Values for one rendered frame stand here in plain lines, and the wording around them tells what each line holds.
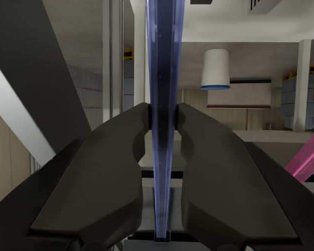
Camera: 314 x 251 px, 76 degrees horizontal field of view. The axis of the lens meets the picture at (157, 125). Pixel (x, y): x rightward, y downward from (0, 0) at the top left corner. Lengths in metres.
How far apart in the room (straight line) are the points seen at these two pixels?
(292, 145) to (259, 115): 8.64
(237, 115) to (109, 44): 8.82
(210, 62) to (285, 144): 2.70
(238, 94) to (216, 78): 3.45
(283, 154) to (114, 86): 0.50
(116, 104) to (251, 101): 6.29
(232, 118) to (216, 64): 6.08
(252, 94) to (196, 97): 3.18
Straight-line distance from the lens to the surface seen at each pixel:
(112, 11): 0.51
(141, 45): 0.62
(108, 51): 0.49
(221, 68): 3.27
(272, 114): 9.42
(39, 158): 0.18
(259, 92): 6.71
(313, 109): 5.12
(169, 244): 0.36
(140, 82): 0.60
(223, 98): 6.58
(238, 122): 9.21
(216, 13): 0.72
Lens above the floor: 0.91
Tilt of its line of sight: 5 degrees up
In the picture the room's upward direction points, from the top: 179 degrees counter-clockwise
